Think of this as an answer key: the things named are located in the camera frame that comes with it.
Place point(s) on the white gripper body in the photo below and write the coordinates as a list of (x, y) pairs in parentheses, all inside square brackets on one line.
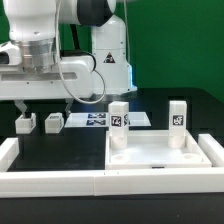
[(77, 72)]

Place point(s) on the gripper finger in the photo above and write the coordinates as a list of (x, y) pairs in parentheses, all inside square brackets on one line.
[(69, 103), (21, 106)]

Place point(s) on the white square tabletop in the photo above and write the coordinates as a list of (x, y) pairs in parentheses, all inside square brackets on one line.
[(148, 149)]

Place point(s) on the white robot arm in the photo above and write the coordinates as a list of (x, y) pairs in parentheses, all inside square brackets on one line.
[(64, 49)]

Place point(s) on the white fiducial marker sheet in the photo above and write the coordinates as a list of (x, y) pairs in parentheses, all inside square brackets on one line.
[(101, 119)]

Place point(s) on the white U-shaped obstacle fence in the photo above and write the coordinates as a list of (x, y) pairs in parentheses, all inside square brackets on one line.
[(112, 182)]

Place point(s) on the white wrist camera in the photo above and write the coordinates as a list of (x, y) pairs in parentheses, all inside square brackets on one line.
[(10, 54)]

